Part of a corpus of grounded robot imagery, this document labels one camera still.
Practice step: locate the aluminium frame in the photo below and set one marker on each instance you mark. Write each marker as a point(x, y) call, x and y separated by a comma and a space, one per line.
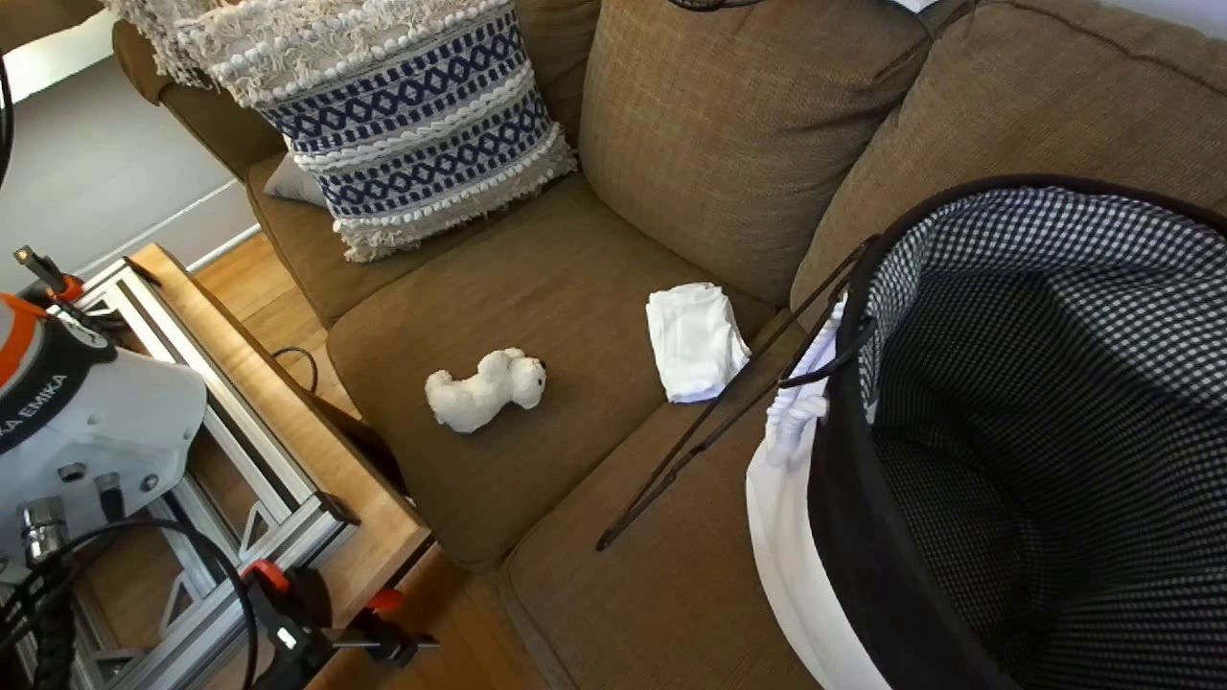
point(244, 472)

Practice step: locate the white plush toy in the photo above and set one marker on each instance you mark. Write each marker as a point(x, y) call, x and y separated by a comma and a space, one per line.
point(484, 388)

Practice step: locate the red black clamp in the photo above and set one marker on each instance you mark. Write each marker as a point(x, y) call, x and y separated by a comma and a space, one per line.
point(290, 616)
point(383, 628)

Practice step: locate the white folded cloth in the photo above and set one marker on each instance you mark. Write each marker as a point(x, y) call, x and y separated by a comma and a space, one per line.
point(696, 340)

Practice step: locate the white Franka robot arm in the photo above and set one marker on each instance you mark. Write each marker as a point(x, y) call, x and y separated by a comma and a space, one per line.
point(90, 422)

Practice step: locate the cream pillow blue pattern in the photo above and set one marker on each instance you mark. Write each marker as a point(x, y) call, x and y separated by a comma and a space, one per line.
point(407, 117)

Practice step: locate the wooden table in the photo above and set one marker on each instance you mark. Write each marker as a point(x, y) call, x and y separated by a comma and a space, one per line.
point(294, 422)

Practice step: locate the brown fabric couch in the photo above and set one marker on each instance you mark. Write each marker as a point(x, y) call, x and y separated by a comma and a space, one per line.
point(577, 294)

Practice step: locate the black white laundry hamper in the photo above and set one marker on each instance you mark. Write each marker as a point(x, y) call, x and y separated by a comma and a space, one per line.
point(1022, 445)

